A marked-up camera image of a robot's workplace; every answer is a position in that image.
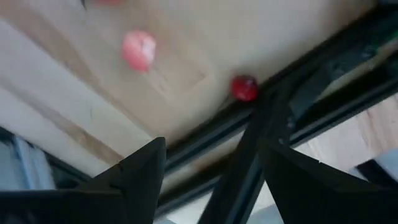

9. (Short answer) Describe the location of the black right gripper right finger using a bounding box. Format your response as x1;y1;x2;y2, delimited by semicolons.
259;139;398;224

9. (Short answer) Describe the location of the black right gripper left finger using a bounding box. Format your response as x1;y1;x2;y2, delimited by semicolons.
0;136;167;224

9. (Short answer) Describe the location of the pink orange peach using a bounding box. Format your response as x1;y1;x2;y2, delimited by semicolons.
120;29;157;74

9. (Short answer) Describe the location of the dark red cherry with stem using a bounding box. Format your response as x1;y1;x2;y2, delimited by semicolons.
229;74;259;103

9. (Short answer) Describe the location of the black frame strut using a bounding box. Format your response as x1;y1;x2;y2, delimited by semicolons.
197;83;299;224

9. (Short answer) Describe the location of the black table edge rail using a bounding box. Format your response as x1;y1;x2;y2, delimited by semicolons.
154;6;398;218

